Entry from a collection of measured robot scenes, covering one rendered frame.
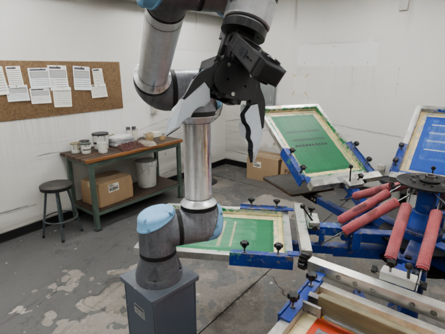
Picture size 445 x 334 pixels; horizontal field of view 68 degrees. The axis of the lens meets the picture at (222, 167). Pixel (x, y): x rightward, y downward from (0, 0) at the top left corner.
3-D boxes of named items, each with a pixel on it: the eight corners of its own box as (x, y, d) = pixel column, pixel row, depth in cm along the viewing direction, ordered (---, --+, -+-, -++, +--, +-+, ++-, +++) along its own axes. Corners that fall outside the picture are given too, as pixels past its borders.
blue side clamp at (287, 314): (289, 335, 118) (290, 319, 116) (276, 329, 121) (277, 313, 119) (322, 292, 141) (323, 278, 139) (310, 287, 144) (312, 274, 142)
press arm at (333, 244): (187, 245, 192) (187, 236, 190) (189, 240, 197) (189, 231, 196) (416, 262, 175) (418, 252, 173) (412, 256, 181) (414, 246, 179)
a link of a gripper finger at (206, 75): (191, 117, 49) (234, 84, 51) (196, 117, 48) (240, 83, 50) (173, 90, 48) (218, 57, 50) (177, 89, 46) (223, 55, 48)
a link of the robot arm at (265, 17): (286, 4, 50) (241, -23, 46) (277, 34, 50) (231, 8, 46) (260, 17, 57) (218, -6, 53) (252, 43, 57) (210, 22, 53)
